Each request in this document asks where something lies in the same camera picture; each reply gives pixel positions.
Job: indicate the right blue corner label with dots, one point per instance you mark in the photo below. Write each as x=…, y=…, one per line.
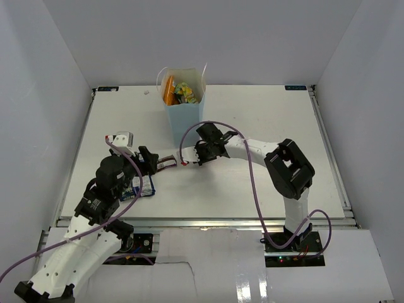
x=295, y=87

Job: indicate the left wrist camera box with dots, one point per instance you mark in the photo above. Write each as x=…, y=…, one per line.
x=123, y=140

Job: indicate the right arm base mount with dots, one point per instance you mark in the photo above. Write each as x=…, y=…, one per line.
x=295, y=256

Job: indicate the orange chips bag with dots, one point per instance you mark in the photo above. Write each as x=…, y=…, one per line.
x=168, y=97

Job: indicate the blue snack bag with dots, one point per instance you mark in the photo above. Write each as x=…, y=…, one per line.
x=147, y=190

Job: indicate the left blue corner label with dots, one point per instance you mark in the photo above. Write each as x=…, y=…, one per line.
x=108, y=89

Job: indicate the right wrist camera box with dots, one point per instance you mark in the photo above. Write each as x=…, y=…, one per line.
x=188, y=155

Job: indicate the blue corner label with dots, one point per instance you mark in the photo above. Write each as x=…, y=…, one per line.
x=295, y=87
x=108, y=89

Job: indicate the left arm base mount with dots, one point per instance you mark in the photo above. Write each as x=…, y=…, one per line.
x=138, y=246

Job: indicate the brown chocolate bar wrapper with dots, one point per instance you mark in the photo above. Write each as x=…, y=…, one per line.
x=166, y=163

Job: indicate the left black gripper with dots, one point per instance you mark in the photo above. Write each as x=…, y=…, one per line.
x=150, y=160

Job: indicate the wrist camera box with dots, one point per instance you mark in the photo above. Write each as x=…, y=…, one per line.
x=123, y=140
x=188, y=155

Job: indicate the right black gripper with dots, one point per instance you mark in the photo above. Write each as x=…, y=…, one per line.
x=202, y=160

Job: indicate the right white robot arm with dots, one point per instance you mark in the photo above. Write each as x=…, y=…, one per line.
x=290, y=171

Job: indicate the yellow green candy bag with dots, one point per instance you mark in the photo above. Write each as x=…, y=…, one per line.
x=184, y=94

